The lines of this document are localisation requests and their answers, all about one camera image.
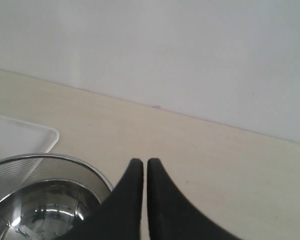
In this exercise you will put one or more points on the small stainless steel bowl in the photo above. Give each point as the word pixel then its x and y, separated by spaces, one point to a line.
pixel 45 210

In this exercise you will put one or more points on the steel mesh strainer basket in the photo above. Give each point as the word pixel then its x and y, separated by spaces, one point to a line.
pixel 19 171

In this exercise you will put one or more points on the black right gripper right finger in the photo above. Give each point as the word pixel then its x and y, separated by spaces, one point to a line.
pixel 171 216

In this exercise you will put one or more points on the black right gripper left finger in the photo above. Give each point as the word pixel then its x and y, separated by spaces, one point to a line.
pixel 119 215

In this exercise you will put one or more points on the white rectangular plastic tray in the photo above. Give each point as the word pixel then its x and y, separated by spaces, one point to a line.
pixel 19 137

